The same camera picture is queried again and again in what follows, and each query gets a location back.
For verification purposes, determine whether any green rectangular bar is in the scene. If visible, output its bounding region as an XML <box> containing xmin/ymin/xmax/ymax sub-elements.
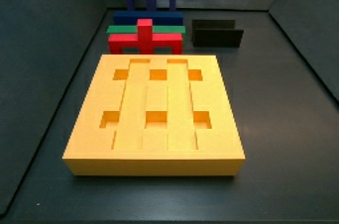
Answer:
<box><xmin>105</xmin><ymin>25</ymin><xmax>185</xmax><ymax>34</ymax></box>

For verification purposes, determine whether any yellow slotted board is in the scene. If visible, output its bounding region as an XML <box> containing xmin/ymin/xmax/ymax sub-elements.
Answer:
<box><xmin>63</xmin><ymin>55</ymin><xmax>246</xmax><ymax>176</ymax></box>

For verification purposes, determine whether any red cross-shaped block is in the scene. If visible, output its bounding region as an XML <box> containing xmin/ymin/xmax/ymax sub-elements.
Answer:
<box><xmin>108</xmin><ymin>19</ymin><xmax>185</xmax><ymax>55</ymax></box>

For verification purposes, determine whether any blue rectangular bar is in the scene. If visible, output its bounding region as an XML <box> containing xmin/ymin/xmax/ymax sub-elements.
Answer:
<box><xmin>112</xmin><ymin>11</ymin><xmax>184</xmax><ymax>26</ymax></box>

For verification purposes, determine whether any black angle bracket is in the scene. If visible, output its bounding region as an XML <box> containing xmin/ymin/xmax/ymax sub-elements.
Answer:
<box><xmin>192</xmin><ymin>20</ymin><xmax>244</xmax><ymax>48</ymax></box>

